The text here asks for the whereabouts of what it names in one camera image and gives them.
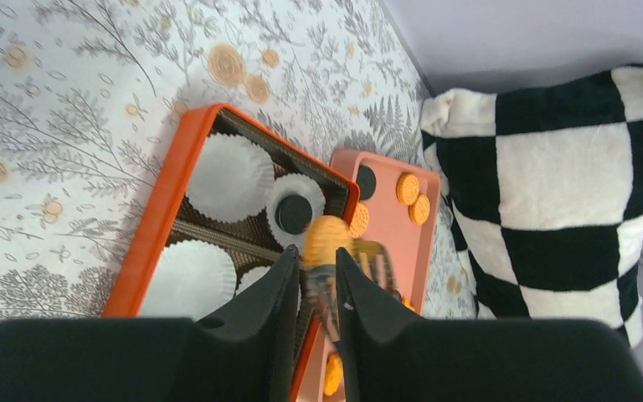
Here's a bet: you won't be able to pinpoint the white paper liner middle right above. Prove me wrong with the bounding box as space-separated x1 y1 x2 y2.
235 265 271 296

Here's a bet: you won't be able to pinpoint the metal serving tongs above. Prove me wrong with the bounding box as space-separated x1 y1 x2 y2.
303 240 404 358

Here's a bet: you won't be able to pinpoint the yellow round biscuit left upper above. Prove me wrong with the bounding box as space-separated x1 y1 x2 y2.
349 203 370 239

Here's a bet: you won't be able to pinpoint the black white checkered pillow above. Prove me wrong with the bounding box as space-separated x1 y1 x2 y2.
419 64 643 347

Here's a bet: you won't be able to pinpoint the orange fish cookie left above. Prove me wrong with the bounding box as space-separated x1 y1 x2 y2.
322 353 343 396

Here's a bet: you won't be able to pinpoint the pink cookie tray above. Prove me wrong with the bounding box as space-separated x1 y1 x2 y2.
292 149 441 401

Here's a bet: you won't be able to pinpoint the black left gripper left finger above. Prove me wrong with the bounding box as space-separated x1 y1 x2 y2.
0 247 301 401

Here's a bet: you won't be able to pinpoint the orange cookie box with liners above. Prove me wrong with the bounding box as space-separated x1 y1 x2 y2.
103 104 360 401

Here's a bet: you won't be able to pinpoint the yellow round biscuit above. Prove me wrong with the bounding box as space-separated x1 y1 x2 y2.
302 215 353 270
409 193 430 224
396 173 420 206
349 203 370 239

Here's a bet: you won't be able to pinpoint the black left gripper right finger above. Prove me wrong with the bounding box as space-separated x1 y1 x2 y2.
341 276 643 401

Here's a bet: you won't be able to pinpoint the white paper liner top left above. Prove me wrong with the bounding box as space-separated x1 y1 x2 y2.
185 132 275 223

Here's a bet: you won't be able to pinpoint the black sandwich cookie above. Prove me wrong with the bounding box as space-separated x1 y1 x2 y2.
275 194 312 235
355 164 377 201

